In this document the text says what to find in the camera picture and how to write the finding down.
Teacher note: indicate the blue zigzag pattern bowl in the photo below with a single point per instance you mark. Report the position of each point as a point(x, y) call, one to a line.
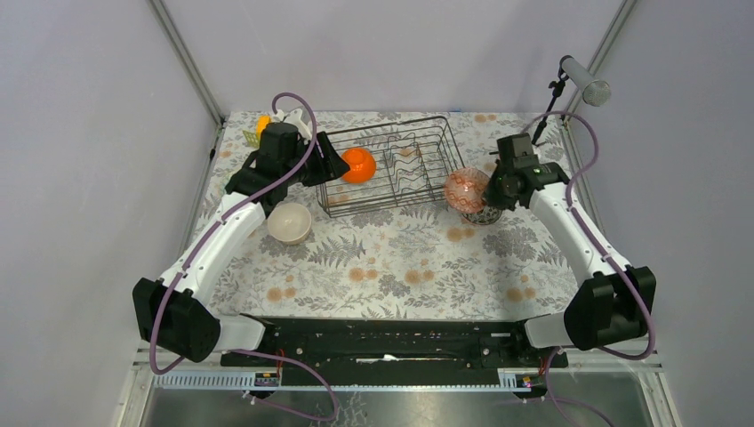
point(464, 190)

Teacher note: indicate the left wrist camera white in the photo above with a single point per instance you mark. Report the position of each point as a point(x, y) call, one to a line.
point(299, 117)

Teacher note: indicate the beige bowl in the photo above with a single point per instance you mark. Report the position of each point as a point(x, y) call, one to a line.
point(290, 223)

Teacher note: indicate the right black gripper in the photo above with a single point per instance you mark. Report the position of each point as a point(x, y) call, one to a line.
point(491, 196)

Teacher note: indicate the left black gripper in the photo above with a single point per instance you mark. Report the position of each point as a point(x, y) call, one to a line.
point(331, 165)

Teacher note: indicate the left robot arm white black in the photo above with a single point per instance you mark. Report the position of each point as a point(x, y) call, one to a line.
point(172, 311)

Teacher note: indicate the pink speckled bowl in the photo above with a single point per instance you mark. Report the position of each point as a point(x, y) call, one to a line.
point(487, 216)

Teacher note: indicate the silver microphone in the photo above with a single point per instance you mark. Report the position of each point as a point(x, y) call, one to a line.
point(595, 92)

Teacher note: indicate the orange bowl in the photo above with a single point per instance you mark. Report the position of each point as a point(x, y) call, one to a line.
point(362, 165)

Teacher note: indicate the orange yellow block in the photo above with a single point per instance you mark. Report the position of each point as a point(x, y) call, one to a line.
point(261, 125)

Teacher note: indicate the black wire dish rack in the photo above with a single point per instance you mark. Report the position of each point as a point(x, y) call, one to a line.
point(413, 159)

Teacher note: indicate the floral patterned table mat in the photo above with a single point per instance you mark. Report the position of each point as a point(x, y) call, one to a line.
point(418, 261)

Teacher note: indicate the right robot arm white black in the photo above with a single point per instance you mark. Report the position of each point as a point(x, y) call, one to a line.
point(614, 299)

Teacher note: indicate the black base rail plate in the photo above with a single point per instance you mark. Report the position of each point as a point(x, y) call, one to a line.
point(392, 352)

